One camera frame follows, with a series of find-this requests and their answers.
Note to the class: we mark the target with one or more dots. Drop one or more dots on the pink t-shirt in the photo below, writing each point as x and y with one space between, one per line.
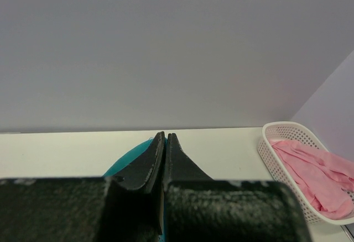
322 176

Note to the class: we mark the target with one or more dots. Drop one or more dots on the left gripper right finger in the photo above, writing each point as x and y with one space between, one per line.
178 166

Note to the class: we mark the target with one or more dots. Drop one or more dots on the teal t-shirt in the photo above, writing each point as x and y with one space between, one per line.
138 215

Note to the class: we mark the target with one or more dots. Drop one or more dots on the white perforated plastic basket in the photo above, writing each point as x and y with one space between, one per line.
293 131

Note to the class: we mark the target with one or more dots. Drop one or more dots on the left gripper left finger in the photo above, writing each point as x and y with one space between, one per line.
138 169

